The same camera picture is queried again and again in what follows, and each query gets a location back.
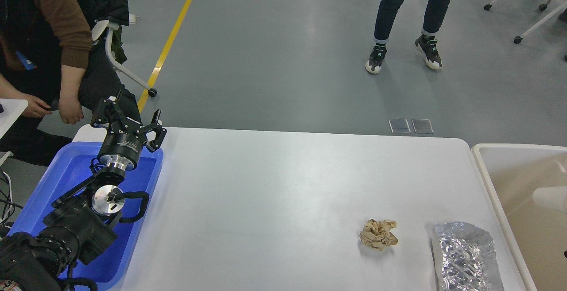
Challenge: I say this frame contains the right floor plate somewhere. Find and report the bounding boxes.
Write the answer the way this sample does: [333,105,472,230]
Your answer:
[412,119,434,134]

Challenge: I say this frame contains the standing person dark jeans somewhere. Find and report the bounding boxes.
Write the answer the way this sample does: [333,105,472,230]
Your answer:
[365,0,460,75]

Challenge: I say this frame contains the white rolling chair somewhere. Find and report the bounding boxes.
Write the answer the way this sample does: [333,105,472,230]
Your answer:
[91,19,158,97]

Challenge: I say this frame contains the black cables at left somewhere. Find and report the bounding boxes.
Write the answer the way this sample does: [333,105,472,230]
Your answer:
[0,169,23,234]

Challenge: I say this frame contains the beige plastic bin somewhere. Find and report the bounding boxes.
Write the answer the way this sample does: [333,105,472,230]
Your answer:
[472,144,566,291]

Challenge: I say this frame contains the blue plastic bin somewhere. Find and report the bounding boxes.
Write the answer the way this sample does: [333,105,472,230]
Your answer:
[1,142,163,291]

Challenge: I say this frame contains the white side table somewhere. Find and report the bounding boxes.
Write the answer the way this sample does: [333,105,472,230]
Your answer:
[0,98,28,138]

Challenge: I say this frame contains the seated person brown sweater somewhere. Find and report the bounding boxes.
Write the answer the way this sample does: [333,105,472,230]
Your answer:
[1,0,140,167]

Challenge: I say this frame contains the left floor plate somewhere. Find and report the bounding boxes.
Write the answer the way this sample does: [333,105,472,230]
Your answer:
[388,119,411,134]

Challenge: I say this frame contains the floor plate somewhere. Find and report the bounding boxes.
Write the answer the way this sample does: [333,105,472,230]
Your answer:
[412,119,434,134]
[388,119,411,134]

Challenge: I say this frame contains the white paper cup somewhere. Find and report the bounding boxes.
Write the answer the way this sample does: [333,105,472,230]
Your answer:
[532,186,567,214]

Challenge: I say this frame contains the crumpled brown paper ball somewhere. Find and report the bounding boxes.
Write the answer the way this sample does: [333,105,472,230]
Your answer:
[359,219,399,251]

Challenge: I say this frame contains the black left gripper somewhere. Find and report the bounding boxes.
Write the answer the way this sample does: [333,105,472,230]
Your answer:
[90,91,167,170]

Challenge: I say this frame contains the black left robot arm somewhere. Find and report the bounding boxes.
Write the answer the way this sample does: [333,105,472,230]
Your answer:
[1,93,167,291]

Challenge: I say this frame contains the silver foil bag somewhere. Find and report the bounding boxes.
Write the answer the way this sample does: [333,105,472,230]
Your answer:
[431,221,504,291]

